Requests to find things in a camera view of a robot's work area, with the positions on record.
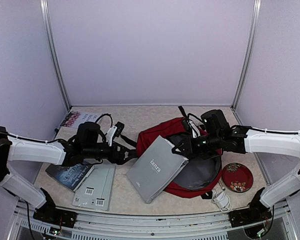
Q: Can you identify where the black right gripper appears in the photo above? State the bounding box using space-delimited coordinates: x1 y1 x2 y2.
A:
172 132 223 157

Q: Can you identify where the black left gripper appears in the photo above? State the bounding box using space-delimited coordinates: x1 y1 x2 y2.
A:
83 140 138 165

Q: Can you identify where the grey ianra book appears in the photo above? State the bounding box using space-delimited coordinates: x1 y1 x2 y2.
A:
126 136 189 204

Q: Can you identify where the red student backpack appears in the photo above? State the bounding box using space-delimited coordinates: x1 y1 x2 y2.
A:
121 106 222 199

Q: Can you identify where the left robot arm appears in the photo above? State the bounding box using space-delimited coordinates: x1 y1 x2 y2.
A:
0 121 137 223

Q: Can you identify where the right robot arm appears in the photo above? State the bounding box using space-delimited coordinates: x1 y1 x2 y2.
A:
171 109 300 222

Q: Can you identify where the grey barcode book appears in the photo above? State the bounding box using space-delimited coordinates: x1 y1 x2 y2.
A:
72 165 116 211

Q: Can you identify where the white marker pen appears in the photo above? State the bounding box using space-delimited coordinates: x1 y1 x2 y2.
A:
218 180 226 191

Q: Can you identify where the dark blue heights book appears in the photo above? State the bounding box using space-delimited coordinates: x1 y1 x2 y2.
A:
45 164 95 193

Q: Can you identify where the red floral plate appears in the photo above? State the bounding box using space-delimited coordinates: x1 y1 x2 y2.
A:
221 162 254 193

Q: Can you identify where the rose cover white book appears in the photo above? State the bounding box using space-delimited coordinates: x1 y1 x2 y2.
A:
60 110 100 129

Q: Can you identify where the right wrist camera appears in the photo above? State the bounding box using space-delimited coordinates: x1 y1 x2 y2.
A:
181 117 201 138

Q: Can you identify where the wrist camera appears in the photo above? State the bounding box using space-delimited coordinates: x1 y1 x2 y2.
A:
181 117 201 138
105 121 125 147

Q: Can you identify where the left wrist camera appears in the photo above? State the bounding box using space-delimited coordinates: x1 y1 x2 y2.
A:
105 121 125 147

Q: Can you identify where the white charger with cable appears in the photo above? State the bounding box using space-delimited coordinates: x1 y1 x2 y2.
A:
211 188 233 213

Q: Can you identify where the aluminium front rail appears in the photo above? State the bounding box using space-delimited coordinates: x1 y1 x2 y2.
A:
7 207 298 240

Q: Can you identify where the aluminium frame right post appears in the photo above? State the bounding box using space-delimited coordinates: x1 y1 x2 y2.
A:
231 0 262 112

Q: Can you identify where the aluminium frame post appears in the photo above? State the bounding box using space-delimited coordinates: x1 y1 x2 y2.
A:
231 0 262 112
40 0 72 112

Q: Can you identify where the aluminium frame left post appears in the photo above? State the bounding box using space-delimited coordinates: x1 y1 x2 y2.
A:
40 0 72 112

